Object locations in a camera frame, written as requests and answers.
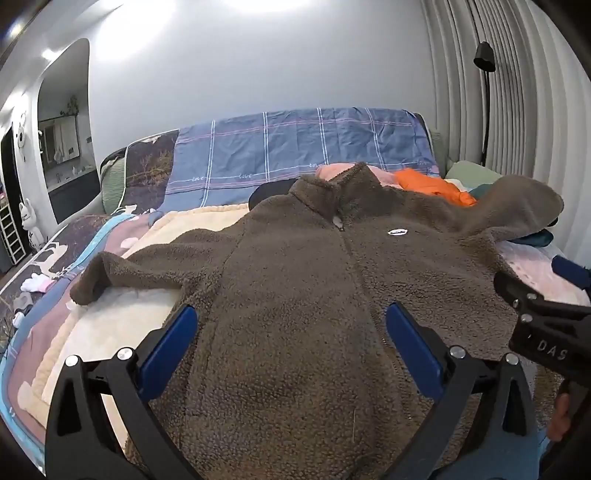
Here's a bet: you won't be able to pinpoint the dark cabinet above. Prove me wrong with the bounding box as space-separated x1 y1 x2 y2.
48 168 102 224

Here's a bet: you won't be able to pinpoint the white rabbit figure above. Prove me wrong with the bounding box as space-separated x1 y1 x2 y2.
19 198 44 252

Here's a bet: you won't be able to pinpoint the pale pink cloth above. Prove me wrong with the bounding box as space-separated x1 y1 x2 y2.
496 239 591 306

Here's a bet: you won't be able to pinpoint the wall mirror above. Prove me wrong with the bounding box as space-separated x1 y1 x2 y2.
38 115 79 164

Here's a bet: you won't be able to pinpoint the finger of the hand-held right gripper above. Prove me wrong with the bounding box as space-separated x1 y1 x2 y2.
493 271 546 315
551 255 591 292

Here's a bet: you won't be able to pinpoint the pink garment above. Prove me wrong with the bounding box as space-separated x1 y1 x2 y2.
315 161 407 190

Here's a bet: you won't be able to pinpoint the orange garment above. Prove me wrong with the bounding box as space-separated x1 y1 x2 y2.
394 168 477 207

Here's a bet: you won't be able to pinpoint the white ladder shelf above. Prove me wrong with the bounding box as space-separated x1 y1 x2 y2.
0 191 26 264

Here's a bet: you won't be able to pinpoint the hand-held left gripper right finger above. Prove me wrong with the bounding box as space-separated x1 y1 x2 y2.
385 302 541 480

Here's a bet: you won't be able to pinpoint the black garment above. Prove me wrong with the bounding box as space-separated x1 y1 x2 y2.
248 179 301 210

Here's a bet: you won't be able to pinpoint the light green cloth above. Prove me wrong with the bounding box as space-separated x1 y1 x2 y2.
443 161 504 188

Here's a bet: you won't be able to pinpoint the printed bed sheet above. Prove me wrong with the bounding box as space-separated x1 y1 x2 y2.
0 205 162 462

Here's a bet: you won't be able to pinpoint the white pink socks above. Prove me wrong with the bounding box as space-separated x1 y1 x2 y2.
21 272 51 294

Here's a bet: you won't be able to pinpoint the white pleated curtain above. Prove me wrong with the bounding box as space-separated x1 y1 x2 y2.
422 0 591 222

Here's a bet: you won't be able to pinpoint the dark printed pillow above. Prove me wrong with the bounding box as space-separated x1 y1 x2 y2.
124 130 180 215

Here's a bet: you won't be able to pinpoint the cream fleece blanket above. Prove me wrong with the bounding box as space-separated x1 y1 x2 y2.
25 203 252 462

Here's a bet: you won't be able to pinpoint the green pillow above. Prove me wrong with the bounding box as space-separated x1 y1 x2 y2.
100 156 131 214

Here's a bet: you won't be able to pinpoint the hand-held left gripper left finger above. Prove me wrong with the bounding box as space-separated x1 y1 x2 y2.
45 305 204 480

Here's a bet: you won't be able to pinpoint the blue plaid bed cover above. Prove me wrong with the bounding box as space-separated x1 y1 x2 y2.
164 107 439 210

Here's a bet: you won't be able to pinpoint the black floor lamp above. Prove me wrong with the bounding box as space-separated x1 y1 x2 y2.
473 41 497 168

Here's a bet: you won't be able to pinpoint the brown fleece jacket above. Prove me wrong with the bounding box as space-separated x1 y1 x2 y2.
69 161 565 480

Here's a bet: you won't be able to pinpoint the person's right hand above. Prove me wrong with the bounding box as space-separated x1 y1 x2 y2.
547 391 574 442

